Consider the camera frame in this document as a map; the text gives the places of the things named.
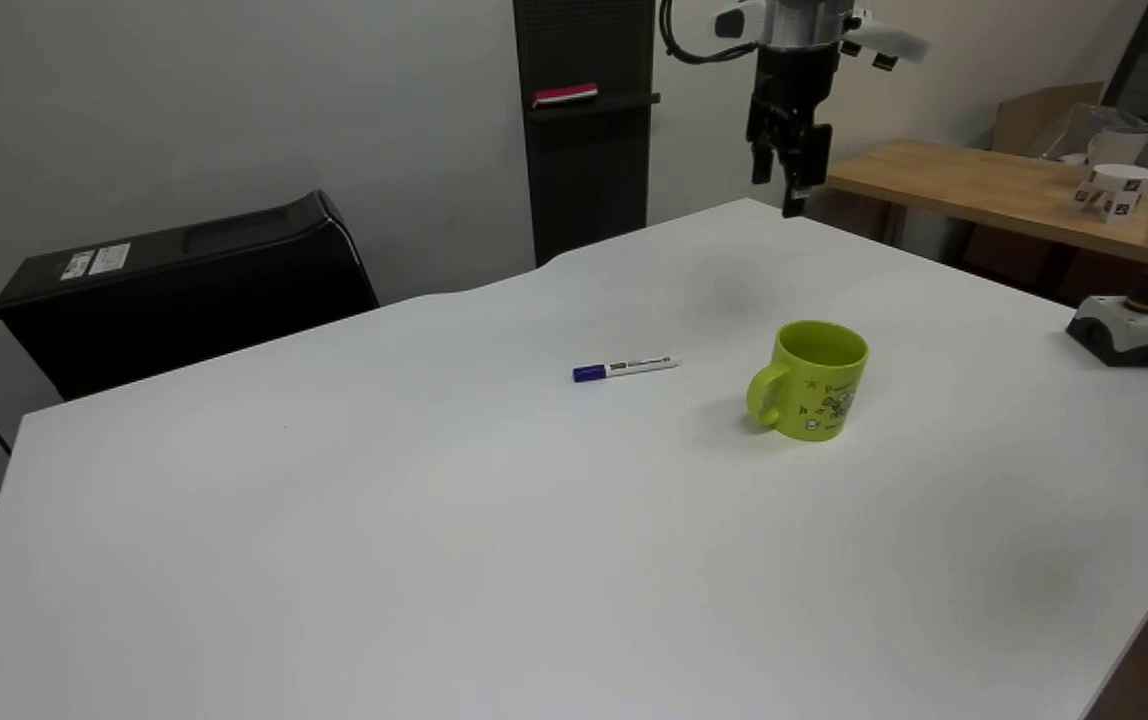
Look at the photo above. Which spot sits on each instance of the black tall shelf cabinet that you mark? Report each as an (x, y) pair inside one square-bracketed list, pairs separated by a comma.
[(584, 162)]

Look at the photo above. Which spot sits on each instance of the white cup with tags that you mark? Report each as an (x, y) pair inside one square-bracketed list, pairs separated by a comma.
[(1112, 191)]

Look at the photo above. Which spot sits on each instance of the wooden side table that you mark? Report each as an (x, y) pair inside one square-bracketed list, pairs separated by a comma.
[(990, 191)]

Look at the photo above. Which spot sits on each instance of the cardboard box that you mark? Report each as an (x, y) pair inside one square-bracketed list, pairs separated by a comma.
[(1027, 121)]

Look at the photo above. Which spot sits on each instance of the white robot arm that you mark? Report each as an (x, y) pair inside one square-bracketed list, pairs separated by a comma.
[(797, 48)]

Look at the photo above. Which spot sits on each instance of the black and white small device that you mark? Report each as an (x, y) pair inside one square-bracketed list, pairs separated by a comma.
[(1112, 331)]

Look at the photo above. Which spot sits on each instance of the pink book on shelf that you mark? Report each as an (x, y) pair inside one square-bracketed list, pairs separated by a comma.
[(566, 95)]

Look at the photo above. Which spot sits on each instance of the yellow-green ceramic mug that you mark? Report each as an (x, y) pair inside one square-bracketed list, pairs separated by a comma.
[(808, 380)]

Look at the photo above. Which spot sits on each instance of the black computer tower case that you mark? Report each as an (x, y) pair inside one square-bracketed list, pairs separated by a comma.
[(123, 311)]

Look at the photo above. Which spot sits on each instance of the blue and white marker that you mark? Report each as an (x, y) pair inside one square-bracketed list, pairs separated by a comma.
[(608, 371)]

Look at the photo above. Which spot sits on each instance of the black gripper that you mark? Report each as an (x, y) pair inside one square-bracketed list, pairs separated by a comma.
[(783, 118)]

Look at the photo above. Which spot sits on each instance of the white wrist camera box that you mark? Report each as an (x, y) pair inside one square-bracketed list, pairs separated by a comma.
[(886, 46)]

